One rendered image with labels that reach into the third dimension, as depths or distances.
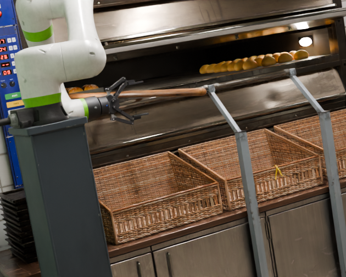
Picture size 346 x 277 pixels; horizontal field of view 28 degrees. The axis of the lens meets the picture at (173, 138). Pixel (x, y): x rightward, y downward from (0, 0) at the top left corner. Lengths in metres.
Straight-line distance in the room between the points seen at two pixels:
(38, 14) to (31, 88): 0.44
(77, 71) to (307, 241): 1.67
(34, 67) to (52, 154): 0.28
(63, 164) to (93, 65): 0.33
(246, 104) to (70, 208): 1.80
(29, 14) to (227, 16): 1.48
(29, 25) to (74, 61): 0.44
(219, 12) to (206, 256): 1.35
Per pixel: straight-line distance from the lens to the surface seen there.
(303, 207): 3.42
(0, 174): 3.34
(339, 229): 3.50
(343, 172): 3.62
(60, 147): 2.23
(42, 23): 2.63
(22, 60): 2.25
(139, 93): 3.11
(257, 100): 3.88
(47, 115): 2.24
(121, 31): 3.51
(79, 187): 2.26
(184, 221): 3.14
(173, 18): 3.65
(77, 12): 2.46
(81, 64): 2.23
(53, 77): 2.25
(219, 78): 3.76
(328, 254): 3.57
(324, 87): 4.15
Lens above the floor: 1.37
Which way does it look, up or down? 7 degrees down
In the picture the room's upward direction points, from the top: 10 degrees counter-clockwise
